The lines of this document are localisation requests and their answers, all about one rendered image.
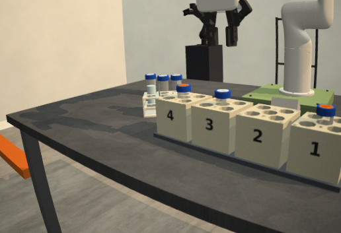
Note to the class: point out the cream bucket adapter with holes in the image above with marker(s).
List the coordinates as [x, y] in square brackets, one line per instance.
[213, 126]
[315, 152]
[263, 138]
[174, 115]

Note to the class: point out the cream tube rack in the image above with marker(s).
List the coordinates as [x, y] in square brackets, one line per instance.
[149, 110]

